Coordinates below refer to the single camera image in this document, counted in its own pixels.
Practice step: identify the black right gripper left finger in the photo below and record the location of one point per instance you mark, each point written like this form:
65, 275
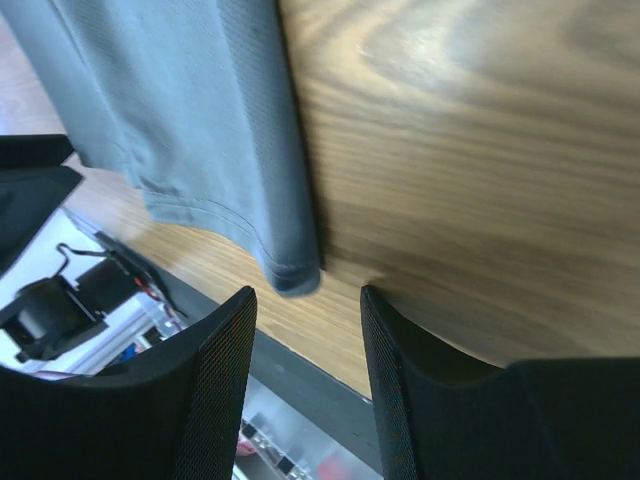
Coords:
170, 412

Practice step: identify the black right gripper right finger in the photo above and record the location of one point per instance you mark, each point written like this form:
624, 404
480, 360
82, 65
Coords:
442, 414

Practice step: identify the dark grey t shirt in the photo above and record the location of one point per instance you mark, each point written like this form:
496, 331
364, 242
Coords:
193, 102

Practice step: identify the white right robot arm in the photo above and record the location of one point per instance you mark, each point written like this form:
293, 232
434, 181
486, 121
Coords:
50, 317

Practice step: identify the aluminium frame rail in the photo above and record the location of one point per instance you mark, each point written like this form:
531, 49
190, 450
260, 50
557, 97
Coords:
134, 327

